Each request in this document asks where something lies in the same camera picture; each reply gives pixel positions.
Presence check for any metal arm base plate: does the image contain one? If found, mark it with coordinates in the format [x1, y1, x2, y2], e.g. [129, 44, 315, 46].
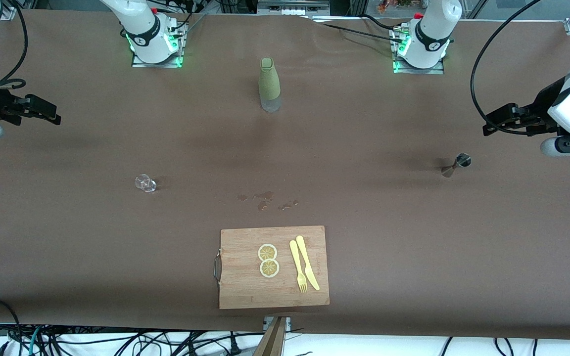
[392, 58, 445, 75]
[132, 52, 184, 68]

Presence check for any wooden post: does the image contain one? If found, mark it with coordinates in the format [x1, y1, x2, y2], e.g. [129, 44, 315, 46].
[254, 316, 288, 356]

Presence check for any yellow plastic knife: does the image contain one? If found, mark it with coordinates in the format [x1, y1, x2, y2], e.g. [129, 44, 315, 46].
[295, 235, 321, 291]

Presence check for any clear glass cup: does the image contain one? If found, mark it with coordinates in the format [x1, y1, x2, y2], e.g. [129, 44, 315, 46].
[135, 174, 157, 193]

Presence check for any wooden cutting board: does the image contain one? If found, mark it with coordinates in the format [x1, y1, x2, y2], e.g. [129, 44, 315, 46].
[214, 225, 330, 310]

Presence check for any black cable to arm base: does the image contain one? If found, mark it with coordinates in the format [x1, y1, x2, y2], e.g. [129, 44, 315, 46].
[312, 14, 405, 43]

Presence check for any grey power strip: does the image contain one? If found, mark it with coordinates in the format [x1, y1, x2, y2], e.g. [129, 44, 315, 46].
[257, 0, 331, 16]

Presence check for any steel cone jigger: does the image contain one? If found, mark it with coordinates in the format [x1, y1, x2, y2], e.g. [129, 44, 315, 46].
[441, 153, 472, 178]

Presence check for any green sleeved glass bottle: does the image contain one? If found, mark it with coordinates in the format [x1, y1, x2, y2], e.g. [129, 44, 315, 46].
[258, 57, 282, 113]

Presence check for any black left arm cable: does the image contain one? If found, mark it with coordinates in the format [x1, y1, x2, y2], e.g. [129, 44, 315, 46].
[470, 0, 545, 137]

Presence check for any yellow plastic fork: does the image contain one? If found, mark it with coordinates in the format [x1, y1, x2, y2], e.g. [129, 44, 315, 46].
[289, 240, 309, 293]

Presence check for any small scattered liquid spill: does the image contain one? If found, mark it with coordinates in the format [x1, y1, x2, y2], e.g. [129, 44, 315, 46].
[237, 191, 299, 212]

